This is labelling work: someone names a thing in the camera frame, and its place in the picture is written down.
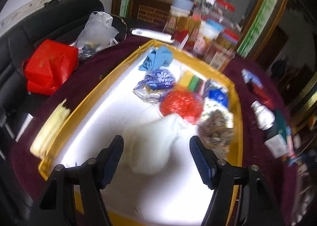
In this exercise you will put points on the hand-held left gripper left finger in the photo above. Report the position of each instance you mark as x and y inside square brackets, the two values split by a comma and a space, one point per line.
[111, 164]

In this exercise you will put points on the teal box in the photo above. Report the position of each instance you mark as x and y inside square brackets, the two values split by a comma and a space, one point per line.
[279, 123]

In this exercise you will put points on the white cloth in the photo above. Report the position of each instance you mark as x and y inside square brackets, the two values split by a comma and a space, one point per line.
[153, 141]

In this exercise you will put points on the clear jar with red lid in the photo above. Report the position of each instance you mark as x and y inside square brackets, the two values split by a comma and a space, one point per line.
[225, 9]

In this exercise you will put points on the clear jar with label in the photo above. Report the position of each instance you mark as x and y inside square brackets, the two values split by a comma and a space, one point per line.
[220, 55]

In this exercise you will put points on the yellow green packet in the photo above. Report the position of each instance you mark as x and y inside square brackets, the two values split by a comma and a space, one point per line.
[192, 82]

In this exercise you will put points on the white paper sheet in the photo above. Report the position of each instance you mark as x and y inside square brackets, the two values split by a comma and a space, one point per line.
[24, 126]

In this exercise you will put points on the light blue cloth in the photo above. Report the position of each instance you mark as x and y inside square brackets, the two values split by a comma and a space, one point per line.
[156, 58]

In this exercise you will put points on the wooden counter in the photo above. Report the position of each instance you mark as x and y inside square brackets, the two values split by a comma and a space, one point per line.
[153, 11]

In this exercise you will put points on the white bottle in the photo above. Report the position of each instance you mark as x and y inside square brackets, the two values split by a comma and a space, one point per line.
[263, 117]

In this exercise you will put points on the red mesh bag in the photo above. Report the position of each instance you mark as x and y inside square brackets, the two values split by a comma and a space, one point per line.
[182, 104]

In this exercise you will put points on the small clear plastic bag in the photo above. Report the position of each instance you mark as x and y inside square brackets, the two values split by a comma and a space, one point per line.
[146, 93]

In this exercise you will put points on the red blue packet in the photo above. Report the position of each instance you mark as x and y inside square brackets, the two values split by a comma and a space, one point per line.
[255, 84]

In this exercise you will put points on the large clear plastic bag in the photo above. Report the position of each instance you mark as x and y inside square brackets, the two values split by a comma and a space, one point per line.
[96, 32]

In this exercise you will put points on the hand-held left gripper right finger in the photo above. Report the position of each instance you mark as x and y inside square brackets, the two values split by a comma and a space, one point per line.
[201, 164]

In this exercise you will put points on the blue lid plastic container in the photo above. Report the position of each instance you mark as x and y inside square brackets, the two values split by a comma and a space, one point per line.
[213, 29]

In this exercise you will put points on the white box with yellow rim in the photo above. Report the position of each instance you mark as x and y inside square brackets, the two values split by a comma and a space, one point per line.
[123, 107]

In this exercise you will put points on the long white tube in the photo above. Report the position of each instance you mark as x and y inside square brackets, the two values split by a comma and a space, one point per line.
[151, 34]

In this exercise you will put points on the light blue basin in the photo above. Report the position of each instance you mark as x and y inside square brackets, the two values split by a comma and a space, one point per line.
[182, 4]

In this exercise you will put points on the pale yellow bundle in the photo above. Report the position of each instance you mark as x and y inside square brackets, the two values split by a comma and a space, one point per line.
[49, 129]

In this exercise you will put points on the small white box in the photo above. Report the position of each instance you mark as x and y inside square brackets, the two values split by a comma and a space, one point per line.
[276, 146]

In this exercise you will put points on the red gold gift box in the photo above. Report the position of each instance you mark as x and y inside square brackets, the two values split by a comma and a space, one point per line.
[184, 30]

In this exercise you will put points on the small jar with red lid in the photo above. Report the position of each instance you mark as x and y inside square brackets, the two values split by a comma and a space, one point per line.
[230, 39]

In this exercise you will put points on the black sofa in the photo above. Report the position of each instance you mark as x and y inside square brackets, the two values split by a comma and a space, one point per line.
[37, 25]

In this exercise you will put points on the red paper gift bag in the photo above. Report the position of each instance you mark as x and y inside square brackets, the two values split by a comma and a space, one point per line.
[49, 67]

